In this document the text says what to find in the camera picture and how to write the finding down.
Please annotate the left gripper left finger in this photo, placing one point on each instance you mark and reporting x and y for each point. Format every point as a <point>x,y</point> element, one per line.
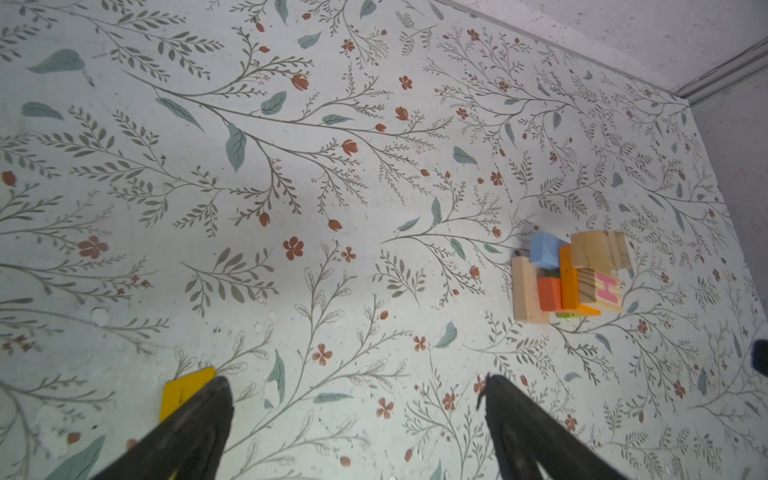
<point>189,444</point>

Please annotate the orange picture cube block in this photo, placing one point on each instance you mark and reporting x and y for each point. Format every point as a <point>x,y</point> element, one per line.
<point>601,250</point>

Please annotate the light blue rectangular block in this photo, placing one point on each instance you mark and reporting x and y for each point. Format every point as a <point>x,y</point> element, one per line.
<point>545,251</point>

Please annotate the orange rectangular block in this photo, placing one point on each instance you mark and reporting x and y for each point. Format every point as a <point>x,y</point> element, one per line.
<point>569,286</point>

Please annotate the red rectangular block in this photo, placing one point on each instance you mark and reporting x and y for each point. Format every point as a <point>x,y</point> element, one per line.
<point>550,294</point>

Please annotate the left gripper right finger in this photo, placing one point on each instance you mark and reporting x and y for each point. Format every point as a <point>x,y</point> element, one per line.
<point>529,443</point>

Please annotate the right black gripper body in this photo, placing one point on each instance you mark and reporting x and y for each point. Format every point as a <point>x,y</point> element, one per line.
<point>759,356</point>

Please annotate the yellow wedge block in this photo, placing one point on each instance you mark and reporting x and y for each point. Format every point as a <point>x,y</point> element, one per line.
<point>177,392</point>

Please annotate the pink letter cube block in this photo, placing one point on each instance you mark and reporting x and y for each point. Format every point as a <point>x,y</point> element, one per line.
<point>599,290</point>

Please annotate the natural wood rectangular block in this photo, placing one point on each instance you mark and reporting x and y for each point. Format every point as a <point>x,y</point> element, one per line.
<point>526,302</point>

